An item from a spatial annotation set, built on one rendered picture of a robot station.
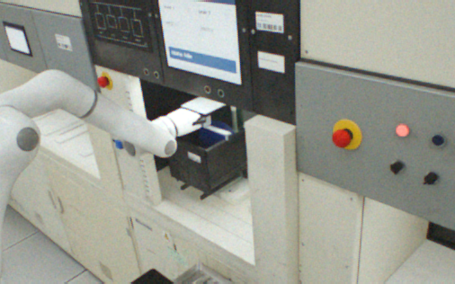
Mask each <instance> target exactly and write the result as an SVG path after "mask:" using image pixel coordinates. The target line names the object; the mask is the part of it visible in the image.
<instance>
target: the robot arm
mask: <svg viewBox="0 0 455 284"><path fill-rule="evenodd" d="M56 109H62V110H64V111H67V112H68V113H70V114H72V115H73V116H75V117H77V118H79V119H80V120H84V121H86V122H88V123H90V124H92V125H93V126H95V127H97V128H98V129H101V130H103V131H105V132H107V133H109V134H111V135H113V136H115V137H118V138H121V139H122V141H123V145H124V148H125V150H126V152H127V153H128V155H129V156H130V157H133V158H139V157H141V156H143V155H147V154H154V155H157V156H160V157H168V156H171V155H172V154H173V153H174V151H175V149H177V143H175V140H174V138H175V137H180V136H183V135H185V134H188V133H190V131H194V130H195V129H198V128H200V127H201V123H205V122H207V119H205V118H208V116H210V115H211V114H212V112H210V113H208V114H202V113H199V112H197V111H192V110H188V109H187V110H186V109H180V110H177V111H173V112H171V113H169V114H168V115H166V117H162V118H158V119H157V120H154V121H152V122H151V121H149V120H147V119H144V118H142V117H140V116H139V115H138V114H137V113H135V112H133V111H129V110H127V109H125V108H123V107H121V106H120V105H119V104H117V103H115V102H112V101H111V100H109V99H108V97H106V96H104V95H103V94H101V93H99V92H96V91H95V90H94V89H92V88H91V87H89V86H87V85H86V84H83V83H82V82H80V81H77V80H76V79H75V78H74V77H73V76H71V75H69V74H67V73H65V72H63V71H59V70H56V69H50V70H46V71H44V72H41V73H39V74H38V75H37V76H35V77H34V78H32V80H30V81H29V82H27V83H26V84H22V85H20V86H18V87H16V88H14V89H11V91H9V92H5V93H1V94H0V279H1V272H2V261H3V223H4V213H5V210H6V205H7V202H8V200H9V197H10V194H11V189H12V188H13V186H14V184H15V182H16V180H17V179H18V177H19V176H20V174H21V172H22V171H23V170H24V169H25V168H26V167H27V166H28V165H29V164H31V163H32V162H33V160H34V158H35V156H36V155H37V153H38V151H39V148H40V129H39V126H38V125H37V123H36V122H35V121H34V120H33V118H36V117H39V116H41V115H44V114H48V113H50V112H53V111H54V110H56ZM200 115H201V118H200V119H199V117H200Z"/></svg>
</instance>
